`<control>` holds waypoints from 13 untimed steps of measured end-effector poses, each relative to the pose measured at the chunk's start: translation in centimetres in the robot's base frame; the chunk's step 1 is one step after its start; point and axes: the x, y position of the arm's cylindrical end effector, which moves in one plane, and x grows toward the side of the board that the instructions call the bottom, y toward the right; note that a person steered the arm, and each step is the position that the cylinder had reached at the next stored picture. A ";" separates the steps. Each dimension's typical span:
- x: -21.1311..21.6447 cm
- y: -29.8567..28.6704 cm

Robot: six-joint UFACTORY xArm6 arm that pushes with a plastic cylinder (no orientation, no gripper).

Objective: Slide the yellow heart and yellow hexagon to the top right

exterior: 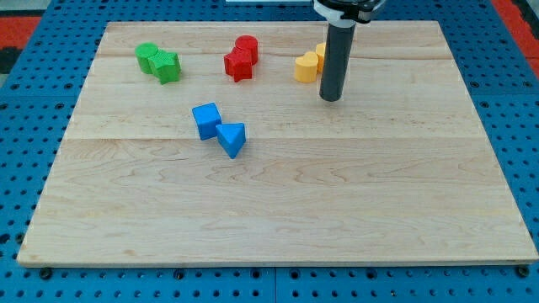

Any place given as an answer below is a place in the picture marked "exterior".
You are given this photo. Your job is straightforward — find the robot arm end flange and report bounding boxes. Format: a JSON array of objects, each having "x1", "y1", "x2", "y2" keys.
[{"x1": 312, "y1": 0, "x2": 387, "y2": 28}]

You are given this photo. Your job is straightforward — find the yellow heart block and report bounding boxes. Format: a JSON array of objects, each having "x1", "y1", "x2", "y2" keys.
[{"x1": 294, "y1": 51, "x2": 318, "y2": 83}]

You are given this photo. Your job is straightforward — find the yellow hexagon block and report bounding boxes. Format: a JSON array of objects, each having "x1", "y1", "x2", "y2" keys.
[{"x1": 315, "y1": 42, "x2": 326, "y2": 73}]

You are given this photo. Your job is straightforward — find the blue triangle block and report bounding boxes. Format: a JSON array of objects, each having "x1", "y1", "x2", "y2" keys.
[{"x1": 216, "y1": 123, "x2": 246, "y2": 159}]

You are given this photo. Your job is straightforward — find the blue cube block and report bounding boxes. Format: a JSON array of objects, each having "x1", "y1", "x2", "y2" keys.
[{"x1": 192, "y1": 103, "x2": 221, "y2": 141}]

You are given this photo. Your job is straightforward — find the light wooden board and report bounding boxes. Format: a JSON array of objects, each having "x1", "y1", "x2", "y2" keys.
[{"x1": 18, "y1": 21, "x2": 538, "y2": 268}]

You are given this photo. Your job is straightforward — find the red star block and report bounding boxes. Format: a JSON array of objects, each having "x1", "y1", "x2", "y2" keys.
[{"x1": 223, "y1": 47, "x2": 253, "y2": 82}]

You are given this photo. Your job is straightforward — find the red cylinder block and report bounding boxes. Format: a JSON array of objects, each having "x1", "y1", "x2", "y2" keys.
[{"x1": 235, "y1": 35, "x2": 259, "y2": 65}]

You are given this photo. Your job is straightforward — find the green star block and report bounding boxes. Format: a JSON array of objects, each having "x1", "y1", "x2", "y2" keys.
[{"x1": 148, "y1": 50, "x2": 181, "y2": 84}]

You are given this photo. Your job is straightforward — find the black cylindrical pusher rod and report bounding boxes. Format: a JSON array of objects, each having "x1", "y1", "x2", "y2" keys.
[{"x1": 319, "y1": 24, "x2": 355, "y2": 102}]

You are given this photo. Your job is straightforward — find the green cylinder block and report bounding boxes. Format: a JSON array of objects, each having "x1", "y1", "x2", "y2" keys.
[{"x1": 135, "y1": 42, "x2": 158, "y2": 74}]

